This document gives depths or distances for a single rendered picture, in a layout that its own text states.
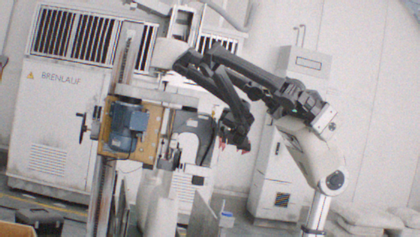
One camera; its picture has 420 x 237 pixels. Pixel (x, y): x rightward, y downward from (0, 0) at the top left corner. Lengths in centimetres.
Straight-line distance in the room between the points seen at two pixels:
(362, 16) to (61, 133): 428
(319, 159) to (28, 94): 396
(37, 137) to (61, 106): 42
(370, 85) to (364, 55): 42
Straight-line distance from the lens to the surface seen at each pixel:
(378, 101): 795
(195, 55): 282
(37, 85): 590
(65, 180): 597
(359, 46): 782
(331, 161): 254
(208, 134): 316
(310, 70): 691
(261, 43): 633
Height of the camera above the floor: 149
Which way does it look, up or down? 3 degrees down
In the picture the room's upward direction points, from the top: 12 degrees clockwise
